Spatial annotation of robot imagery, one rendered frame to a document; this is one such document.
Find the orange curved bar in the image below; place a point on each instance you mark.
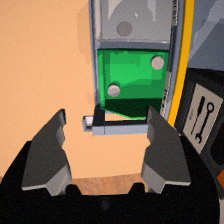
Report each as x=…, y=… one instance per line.
x=183, y=59

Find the green bin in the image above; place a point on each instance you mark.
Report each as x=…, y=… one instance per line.
x=140, y=84

